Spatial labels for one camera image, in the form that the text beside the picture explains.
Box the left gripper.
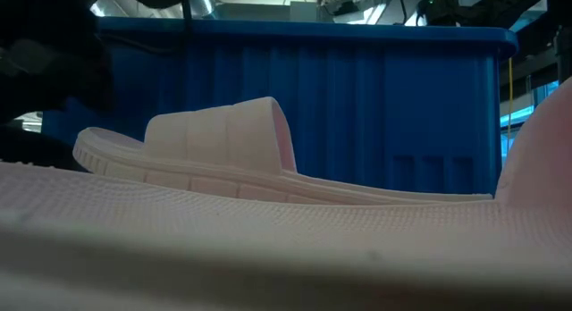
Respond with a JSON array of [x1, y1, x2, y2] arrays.
[[0, 31, 114, 125]]

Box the white foam slide sandal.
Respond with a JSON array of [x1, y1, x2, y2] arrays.
[[0, 76, 572, 311], [72, 96, 494, 206]]

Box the large blue plastic bin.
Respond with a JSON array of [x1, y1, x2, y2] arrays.
[[42, 16, 519, 197]]

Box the round silver ventilation duct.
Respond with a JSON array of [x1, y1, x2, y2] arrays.
[[185, 0, 218, 20]]

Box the rectangular metal ceiling duct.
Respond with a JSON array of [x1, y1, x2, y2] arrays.
[[332, 0, 419, 26]]

